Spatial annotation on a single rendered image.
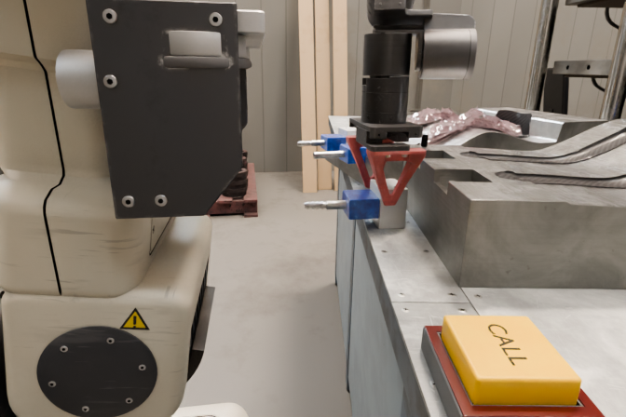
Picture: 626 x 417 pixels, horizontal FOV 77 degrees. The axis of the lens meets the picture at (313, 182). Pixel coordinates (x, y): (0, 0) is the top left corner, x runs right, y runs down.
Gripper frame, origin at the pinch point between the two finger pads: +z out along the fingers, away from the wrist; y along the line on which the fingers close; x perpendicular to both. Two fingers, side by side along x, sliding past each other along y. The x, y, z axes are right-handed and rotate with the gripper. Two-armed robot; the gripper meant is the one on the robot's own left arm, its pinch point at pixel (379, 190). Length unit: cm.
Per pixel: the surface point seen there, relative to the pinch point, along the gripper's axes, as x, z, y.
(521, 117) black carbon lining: -42, -6, 29
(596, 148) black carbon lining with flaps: -30.6, -5.1, -1.5
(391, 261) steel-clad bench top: 2.2, 4.7, -11.1
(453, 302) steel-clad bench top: -0.6, 4.8, -19.3
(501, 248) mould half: -5.9, 0.6, -17.7
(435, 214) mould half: -3.8, 0.6, -8.5
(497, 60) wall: -230, -26, 322
